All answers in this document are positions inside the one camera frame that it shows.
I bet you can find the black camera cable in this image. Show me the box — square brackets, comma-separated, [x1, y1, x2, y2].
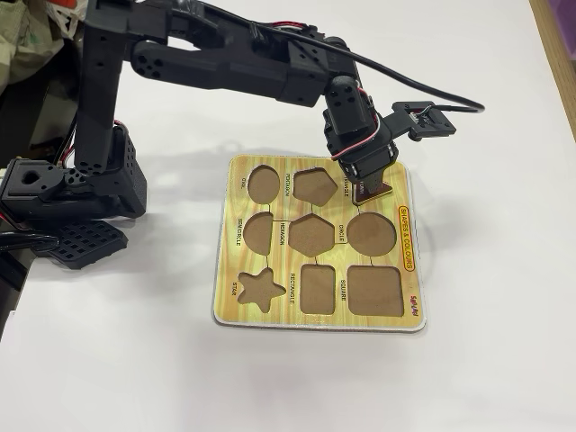
[249, 22, 487, 120]

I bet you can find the black gridded table clamp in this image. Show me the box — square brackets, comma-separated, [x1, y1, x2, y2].
[34, 219, 130, 271]

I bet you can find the white plastic bag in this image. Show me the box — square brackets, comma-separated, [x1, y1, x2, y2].
[47, 0, 90, 41]

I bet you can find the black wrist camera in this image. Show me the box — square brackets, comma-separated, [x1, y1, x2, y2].
[389, 100, 458, 142]

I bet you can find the wooden shape puzzle board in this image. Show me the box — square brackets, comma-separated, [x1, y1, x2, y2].
[211, 154, 428, 335]

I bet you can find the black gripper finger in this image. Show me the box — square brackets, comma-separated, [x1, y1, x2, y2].
[358, 166, 388, 196]

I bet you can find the pale green cloth bag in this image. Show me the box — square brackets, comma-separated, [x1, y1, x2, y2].
[0, 0, 85, 94]

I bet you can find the red white wrist servo wire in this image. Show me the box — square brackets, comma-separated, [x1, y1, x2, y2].
[329, 85, 380, 162]

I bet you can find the black base cable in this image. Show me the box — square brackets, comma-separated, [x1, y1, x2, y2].
[0, 229, 59, 254]

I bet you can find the purple object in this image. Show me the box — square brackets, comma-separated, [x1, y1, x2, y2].
[537, 0, 576, 32]

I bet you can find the red white base servo wire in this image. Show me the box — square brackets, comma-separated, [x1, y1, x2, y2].
[54, 117, 128, 168]

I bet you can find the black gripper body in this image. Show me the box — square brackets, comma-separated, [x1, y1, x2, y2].
[323, 104, 401, 182]

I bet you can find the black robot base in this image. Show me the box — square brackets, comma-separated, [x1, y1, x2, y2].
[0, 155, 149, 225]

